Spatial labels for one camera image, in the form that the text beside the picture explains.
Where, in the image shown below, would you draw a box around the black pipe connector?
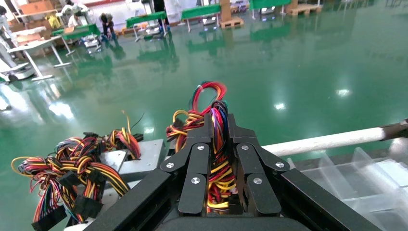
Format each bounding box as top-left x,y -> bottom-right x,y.
380,118 -> 408,141

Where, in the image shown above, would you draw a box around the clear acrylic divider tray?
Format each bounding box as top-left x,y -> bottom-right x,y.
286,137 -> 408,231

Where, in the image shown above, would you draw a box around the cardboard stack on pallet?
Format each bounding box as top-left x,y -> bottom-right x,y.
218,0 -> 245,30

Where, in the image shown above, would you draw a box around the grey power supply colourful wires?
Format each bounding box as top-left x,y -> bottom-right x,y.
99,149 -> 129,174
165,80 -> 239,215
10,136 -> 131,231
83,110 -> 167,183

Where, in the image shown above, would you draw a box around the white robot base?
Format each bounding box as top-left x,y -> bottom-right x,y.
0,62 -> 36,84

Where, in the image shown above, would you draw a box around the wooden pallet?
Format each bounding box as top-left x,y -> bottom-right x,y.
284,2 -> 323,16

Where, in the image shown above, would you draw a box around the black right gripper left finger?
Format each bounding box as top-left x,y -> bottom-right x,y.
160,113 -> 213,217

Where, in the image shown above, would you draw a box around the white frame table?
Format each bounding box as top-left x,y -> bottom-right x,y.
7,35 -> 73,82

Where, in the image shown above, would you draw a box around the person in white coat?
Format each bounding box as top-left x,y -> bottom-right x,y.
0,5 -> 18,61

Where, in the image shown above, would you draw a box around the standing person black clothes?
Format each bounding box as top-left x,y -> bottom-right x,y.
152,0 -> 172,33

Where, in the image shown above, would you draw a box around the person in white clothes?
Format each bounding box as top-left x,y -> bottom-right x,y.
61,0 -> 89,29

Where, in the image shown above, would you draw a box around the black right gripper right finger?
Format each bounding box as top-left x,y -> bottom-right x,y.
227,113 -> 291,217

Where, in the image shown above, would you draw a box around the white rack pipe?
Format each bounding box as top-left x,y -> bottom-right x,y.
261,126 -> 387,157

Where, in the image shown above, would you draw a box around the green cloth table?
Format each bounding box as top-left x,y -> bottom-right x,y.
180,3 -> 222,33
125,11 -> 168,42
51,23 -> 102,55
249,0 -> 293,20

